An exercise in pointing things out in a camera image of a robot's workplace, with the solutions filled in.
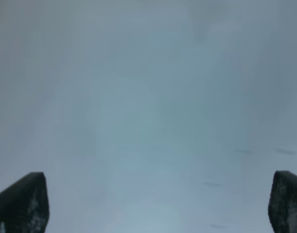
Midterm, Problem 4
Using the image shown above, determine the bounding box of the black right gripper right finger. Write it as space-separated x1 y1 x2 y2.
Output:
268 171 297 233

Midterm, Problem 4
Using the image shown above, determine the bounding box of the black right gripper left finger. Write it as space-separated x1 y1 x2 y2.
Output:
0 172 50 233

